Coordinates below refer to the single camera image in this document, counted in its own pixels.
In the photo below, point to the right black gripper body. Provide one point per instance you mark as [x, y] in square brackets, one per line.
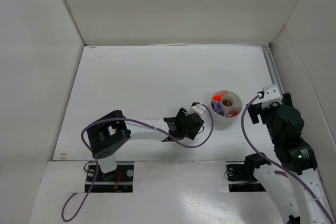
[255, 109]

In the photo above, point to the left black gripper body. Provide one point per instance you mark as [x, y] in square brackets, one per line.
[181, 115]

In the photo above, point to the brown lego brick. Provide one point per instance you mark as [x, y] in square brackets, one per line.
[227, 101]

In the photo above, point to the white divided round container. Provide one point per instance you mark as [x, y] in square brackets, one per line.
[221, 122]

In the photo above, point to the purple lego block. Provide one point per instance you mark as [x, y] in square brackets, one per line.
[217, 108]

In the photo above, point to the orange round lego piece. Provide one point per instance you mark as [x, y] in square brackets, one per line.
[218, 95]

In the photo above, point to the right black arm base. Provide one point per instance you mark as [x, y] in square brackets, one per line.
[240, 175]

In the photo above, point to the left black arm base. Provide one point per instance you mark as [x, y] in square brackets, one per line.
[117, 181]

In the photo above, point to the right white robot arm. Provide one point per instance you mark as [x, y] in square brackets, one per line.
[293, 182]

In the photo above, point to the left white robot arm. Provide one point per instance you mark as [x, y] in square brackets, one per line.
[111, 132]

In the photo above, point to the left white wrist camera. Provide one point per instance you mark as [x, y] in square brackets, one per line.
[197, 108]

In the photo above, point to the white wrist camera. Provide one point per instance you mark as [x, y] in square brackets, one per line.
[270, 95]
[197, 108]

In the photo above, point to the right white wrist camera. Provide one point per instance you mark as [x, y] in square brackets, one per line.
[270, 95]

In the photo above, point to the aluminium rail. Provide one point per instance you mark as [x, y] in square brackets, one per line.
[273, 72]

